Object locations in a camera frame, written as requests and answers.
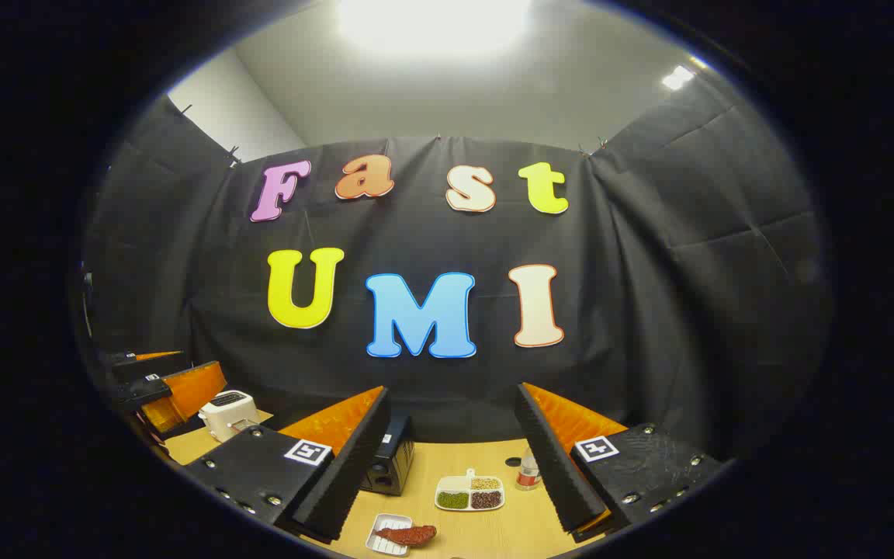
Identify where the black backdrop cloth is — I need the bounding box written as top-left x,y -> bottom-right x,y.
78,74 -> 836,467

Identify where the clear plastic bottle red label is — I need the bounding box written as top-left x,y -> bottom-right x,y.
515,446 -> 543,491

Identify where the white divided plate of beans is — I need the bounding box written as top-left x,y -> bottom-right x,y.
435,469 -> 507,512

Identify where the reddish brown meat piece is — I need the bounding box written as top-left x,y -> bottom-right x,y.
374,524 -> 438,547

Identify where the white rectangular tray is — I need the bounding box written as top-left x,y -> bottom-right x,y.
366,512 -> 414,557

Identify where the large ceiling light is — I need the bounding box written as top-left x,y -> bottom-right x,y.
336,0 -> 535,51

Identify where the black electric oven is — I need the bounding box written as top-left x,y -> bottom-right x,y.
360,414 -> 417,498

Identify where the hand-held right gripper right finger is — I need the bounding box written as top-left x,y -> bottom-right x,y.
514,382 -> 729,544

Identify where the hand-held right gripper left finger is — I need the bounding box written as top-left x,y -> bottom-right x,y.
182,386 -> 392,543

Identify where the white toaster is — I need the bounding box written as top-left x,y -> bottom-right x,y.
198,390 -> 256,443

